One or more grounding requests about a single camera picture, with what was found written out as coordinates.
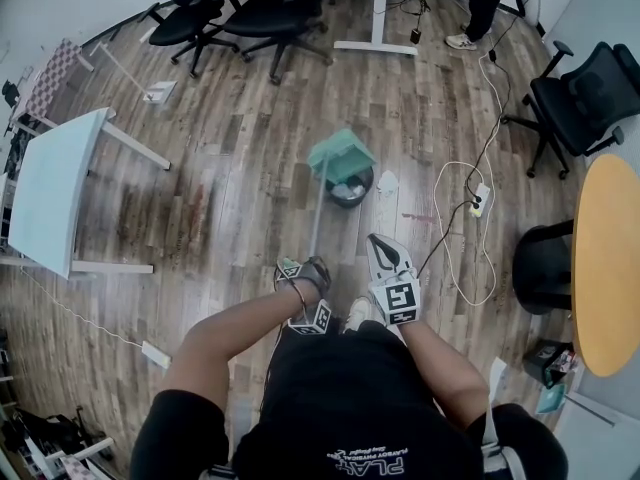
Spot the crumpled white paper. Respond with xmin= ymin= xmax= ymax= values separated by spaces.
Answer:
xmin=375 ymin=169 xmax=400 ymax=198

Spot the teal plastic tray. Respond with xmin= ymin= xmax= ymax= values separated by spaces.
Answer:
xmin=534 ymin=382 xmax=569 ymax=416

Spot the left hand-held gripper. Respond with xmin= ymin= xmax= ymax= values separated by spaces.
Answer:
xmin=274 ymin=256 xmax=336 ymax=337

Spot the person's black printed shirt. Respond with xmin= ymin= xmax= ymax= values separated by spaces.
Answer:
xmin=129 ymin=319 xmax=570 ymax=480

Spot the black round trash can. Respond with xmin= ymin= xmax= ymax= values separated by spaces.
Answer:
xmin=324 ymin=167 xmax=376 ymax=211

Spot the white paper waste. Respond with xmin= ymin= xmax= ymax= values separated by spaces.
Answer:
xmin=329 ymin=179 xmax=370 ymax=201

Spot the black round stool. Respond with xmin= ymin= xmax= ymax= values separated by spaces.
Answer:
xmin=511 ymin=219 xmax=577 ymax=316

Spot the teal long-handled dustpan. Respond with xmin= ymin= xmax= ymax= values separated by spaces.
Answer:
xmin=306 ymin=127 xmax=378 ymax=270

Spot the long white cable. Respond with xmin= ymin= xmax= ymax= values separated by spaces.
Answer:
xmin=432 ymin=51 xmax=503 ymax=308

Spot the person's left forearm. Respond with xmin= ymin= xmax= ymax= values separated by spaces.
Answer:
xmin=161 ymin=281 xmax=322 ymax=405

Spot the white rectangular table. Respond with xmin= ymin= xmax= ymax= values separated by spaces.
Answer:
xmin=6 ymin=107 xmax=172 ymax=283

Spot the long black cable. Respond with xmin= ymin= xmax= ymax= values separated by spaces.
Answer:
xmin=416 ymin=0 xmax=526 ymax=275

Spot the person's white shoe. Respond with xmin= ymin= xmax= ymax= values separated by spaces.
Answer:
xmin=343 ymin=296 xmax=373 ymax=334

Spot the white flat mop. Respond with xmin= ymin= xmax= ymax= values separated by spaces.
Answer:
xmin=91 ymin=41 xmax=179 ymax=105

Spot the checkered pink board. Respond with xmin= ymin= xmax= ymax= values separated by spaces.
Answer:
xmin=9 ymin=37 xmax=95 ymax=130

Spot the black tripod gear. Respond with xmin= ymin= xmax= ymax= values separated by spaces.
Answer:
xmin=13 ymin=405 xmax=102 ymax=462

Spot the person's right forearm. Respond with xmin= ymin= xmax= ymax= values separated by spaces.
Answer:
xmin=398 ymin=317 xmax=490 ymax=415

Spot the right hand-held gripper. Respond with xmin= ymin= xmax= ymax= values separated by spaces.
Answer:
xmin=366 ymin=233 xmax=422 ymax=328

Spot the black storage box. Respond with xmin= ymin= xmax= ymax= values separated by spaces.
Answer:
xmin=522 ymin=339 xmax=577 ymax=388

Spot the white flat power strip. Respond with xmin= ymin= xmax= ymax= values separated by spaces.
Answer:
xmin=141 ymin=340 xmax=173 ymax=369

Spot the white paper sheet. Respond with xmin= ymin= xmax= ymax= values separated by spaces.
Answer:
xmin=486 ymin=356 xmax=509 ymax=405

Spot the white standing desk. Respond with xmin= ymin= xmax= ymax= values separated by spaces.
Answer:
xmin=321 ymin=0 xmax=447 ymax=58

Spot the black office chair with armrests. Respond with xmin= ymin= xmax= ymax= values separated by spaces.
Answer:
xmin=500 ymin=39 xmax=640 ymax=181

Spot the thin wrist bracelet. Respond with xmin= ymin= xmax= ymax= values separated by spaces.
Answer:
xmin=292 ymin=278 xmax=310 ymax=320

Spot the yellow round table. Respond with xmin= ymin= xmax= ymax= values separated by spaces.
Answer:
xmin=571 ymin=153 xmax=640 ymax=380

